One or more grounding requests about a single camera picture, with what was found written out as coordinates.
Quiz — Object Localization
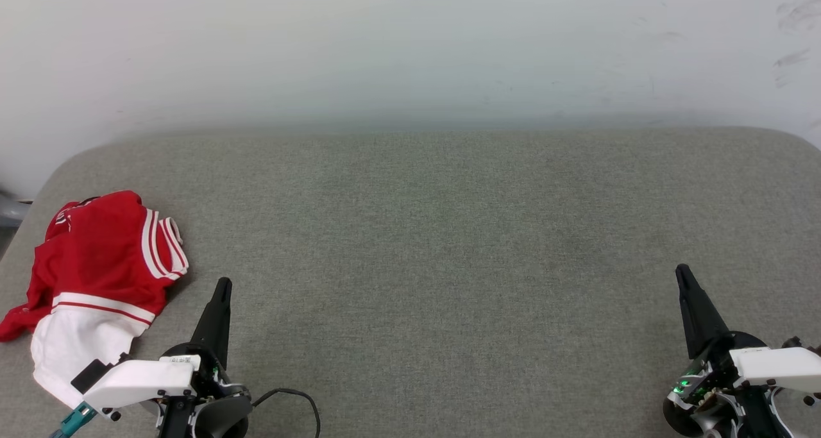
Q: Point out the grey rounded object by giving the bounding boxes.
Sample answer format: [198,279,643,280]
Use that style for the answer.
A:
[0,191,31,228]

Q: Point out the teal cable connector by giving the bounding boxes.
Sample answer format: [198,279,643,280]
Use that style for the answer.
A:
[50,402,98,438]

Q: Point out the thin black cable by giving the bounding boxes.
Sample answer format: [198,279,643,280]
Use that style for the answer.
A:
[250,389,321,438]

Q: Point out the grey fabric sofa cushion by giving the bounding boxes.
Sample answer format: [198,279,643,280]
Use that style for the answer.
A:
[0,127,821,438]

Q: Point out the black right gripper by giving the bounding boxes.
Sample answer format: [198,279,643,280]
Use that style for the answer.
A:
[667,264,770,414]

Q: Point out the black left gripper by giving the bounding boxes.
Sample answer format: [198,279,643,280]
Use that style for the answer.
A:
[159,278,253,405]

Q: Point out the red and white shirt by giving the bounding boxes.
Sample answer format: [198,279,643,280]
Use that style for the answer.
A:
[0,190,190,410]

